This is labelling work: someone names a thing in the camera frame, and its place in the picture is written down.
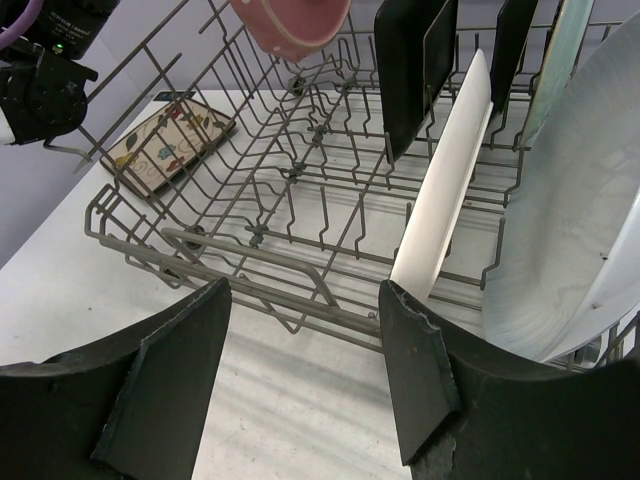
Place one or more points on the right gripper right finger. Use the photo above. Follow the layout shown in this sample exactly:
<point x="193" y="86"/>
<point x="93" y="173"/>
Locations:
<point x="466" y="409"/>

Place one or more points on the pink dotted round plate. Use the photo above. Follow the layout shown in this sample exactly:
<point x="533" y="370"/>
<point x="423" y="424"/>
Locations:
<point x="292" y="29"/>

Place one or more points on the white oval plate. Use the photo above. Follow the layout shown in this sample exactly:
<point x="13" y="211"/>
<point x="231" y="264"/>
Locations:
<point x="569" y="267"/>

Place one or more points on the teal square plate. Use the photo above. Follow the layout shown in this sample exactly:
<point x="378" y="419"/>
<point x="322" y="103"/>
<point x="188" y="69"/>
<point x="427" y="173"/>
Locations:
<point x="512" y="28"/>

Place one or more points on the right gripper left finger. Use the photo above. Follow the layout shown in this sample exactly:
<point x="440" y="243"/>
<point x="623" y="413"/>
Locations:
<point x="131" y="405"/>

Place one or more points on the white rectangular plate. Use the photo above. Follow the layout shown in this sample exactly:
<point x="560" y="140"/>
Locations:
<point x="429" y="230"/>

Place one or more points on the cream square flower plate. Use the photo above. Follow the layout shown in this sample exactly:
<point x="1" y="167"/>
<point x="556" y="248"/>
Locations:
<point x="159" y="148"/>

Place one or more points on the grey wire dish rack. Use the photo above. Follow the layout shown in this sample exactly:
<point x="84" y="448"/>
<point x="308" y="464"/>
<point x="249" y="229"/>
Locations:
<point x="299" y="206"/>

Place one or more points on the green round flower plate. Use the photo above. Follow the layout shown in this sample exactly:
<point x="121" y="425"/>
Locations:
<point x="558" y="64"/>

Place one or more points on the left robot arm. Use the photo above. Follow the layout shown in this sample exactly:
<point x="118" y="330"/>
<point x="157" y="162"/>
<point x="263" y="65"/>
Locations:
<point x="42" y="82"/>

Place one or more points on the black floral square plate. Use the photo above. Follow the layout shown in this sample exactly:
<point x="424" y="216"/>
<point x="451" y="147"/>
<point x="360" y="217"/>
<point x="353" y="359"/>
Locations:
<point x="415" y="52"/>

